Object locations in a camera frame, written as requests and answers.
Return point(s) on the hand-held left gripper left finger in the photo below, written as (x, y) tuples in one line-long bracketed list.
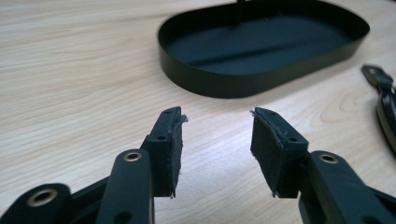
[(165, 149)]

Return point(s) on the black key fob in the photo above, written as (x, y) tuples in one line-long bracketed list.
[(386, 102)]

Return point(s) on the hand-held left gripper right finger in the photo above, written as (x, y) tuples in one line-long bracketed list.
[(280, 161)]

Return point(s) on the black key rack with tray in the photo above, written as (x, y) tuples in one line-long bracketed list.
[(249, 49)]

